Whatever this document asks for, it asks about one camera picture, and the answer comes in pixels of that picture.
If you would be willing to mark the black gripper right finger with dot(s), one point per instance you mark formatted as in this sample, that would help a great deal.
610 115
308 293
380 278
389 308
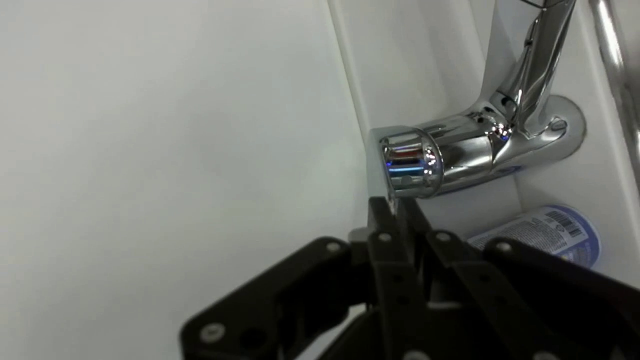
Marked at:
521 300

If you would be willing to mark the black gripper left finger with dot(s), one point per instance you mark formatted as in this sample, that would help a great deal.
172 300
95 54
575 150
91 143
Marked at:
332 287

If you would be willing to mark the chrome sink faucet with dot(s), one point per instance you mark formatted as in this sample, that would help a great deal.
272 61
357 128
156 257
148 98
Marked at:
467 150

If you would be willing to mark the blue soap bottle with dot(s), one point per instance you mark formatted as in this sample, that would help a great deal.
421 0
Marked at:
546 230

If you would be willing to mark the stainless steel sink basin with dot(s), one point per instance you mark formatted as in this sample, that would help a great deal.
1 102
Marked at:
623 67

